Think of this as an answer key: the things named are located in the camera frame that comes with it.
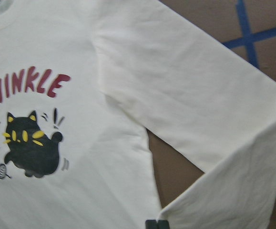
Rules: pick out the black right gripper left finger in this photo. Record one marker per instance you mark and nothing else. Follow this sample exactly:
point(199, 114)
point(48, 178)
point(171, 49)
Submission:
point(151, 224)

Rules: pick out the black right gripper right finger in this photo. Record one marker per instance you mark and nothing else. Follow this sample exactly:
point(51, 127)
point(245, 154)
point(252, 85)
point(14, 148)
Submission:
point(163, 224)

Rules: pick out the cream cat print t-shirt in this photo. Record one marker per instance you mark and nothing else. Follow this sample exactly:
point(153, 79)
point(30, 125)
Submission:
point(114, 112)

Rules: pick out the blue tape line crosswise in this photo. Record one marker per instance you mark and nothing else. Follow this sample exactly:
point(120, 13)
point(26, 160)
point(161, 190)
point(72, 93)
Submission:
point(251, 38)

